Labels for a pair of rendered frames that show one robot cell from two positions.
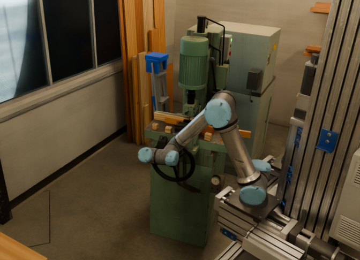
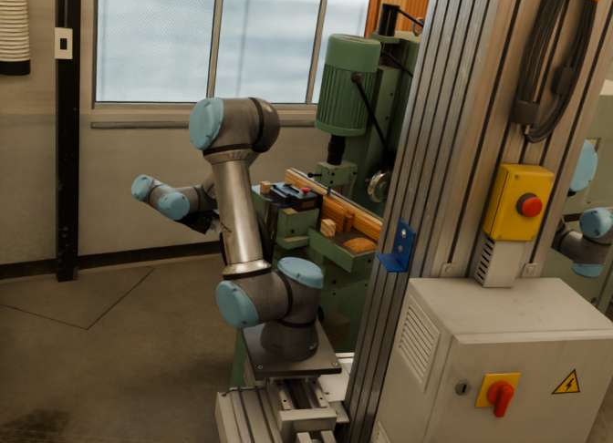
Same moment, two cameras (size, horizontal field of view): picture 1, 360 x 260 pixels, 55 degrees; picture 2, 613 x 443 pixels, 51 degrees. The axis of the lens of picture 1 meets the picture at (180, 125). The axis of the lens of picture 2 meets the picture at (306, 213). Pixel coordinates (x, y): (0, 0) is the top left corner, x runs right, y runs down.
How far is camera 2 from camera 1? 1.17 m
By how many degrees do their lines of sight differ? 29
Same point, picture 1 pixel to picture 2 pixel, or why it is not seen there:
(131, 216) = (226, 354)
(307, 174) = (375, 320)
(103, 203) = (207, 316)
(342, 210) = (382, 411)
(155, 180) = not seen: hidden behind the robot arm
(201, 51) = (351, 61)
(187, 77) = (323, 107)
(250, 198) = (226, 309)
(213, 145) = (327, 246)
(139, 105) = not seen: hidden behind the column
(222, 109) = (205, 113)
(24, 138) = (133, 168)
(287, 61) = not seen: outside the picture
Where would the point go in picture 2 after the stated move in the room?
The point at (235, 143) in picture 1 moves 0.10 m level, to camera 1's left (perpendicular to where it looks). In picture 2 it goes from (223, 190) to (192, 176)
